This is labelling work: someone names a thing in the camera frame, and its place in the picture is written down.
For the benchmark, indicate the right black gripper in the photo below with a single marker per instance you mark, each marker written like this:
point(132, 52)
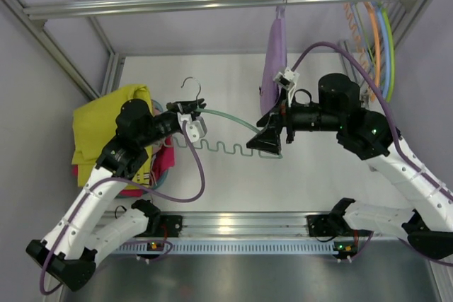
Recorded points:
point(284, 122)

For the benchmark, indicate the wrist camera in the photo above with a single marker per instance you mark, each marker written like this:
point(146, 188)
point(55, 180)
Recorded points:
point(194, 128)
point(287, 79)

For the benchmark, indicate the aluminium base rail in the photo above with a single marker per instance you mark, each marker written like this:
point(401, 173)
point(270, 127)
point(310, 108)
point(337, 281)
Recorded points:
point(247, 224)

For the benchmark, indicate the purple trousers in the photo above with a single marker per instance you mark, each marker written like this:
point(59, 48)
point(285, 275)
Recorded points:
point(275, 60)

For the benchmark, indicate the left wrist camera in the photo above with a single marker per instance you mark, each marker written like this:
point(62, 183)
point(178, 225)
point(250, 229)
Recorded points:
point(194, 128)

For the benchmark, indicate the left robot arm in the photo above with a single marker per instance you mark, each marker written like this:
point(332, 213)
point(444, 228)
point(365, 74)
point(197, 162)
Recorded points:
point(72, 250)

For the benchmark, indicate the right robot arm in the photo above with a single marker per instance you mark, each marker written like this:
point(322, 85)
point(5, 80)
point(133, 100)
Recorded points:
point(368, 135)

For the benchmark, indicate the orange clothes hanger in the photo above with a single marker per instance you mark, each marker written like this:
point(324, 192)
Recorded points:
point(367, 49)

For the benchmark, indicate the yellow trousers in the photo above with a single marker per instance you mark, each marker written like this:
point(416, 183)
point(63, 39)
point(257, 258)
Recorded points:
point(94, 126)

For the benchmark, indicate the slotted cable duct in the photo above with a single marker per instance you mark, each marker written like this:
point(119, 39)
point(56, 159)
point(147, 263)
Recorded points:
point(237, 247)

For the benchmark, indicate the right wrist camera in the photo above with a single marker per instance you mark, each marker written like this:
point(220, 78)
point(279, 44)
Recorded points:
point(287, 79)

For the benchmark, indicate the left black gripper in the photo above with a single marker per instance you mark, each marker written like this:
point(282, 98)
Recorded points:
point(180, 112)

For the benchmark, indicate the magenta cloth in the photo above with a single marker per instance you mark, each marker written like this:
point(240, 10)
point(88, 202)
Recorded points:
point(166, 157)

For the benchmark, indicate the aluminium hanging rail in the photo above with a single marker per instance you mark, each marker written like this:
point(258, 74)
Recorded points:
point(96, 8)

